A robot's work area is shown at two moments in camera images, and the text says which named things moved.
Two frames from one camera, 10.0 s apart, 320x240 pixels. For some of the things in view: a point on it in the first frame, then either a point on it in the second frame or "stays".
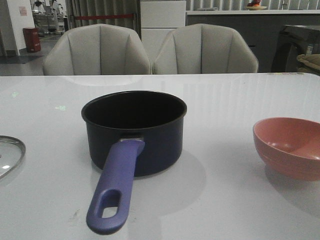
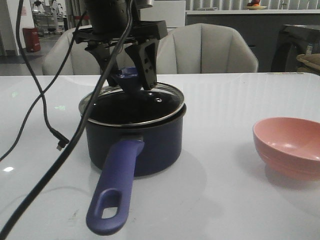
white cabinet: [158, 19] stays
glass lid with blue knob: [12, 151] -> [128, 103]
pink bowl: [290, 147] stays
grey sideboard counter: [261, 28] stays
